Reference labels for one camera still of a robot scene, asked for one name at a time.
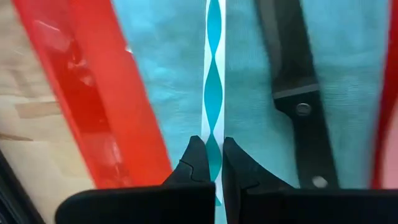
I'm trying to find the knife with black handle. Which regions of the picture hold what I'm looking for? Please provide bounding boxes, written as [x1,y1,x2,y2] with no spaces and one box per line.
[254,0,340,190]

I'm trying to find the black aluminium table frame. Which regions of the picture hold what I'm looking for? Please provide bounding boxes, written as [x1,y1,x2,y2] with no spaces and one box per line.
[0,149,47,224]

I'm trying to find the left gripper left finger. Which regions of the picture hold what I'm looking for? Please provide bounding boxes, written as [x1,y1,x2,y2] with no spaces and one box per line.
[55,135,216,224]

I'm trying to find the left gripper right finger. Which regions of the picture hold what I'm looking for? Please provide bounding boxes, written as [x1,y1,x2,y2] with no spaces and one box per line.
[221,136,398,224]

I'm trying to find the fork with teal-white patterned handle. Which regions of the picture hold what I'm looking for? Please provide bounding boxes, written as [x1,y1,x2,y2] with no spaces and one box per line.
[200,0,227,224]

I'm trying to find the pink round plate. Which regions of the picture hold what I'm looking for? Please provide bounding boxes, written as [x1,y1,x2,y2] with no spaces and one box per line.
[381,102,398,190]

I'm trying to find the teal cloth napkin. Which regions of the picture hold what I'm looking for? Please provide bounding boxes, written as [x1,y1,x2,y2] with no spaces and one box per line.
[111,0,390,190]

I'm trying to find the red plastic tray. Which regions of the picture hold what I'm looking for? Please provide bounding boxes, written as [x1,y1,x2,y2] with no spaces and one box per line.
[12,0,398,190]

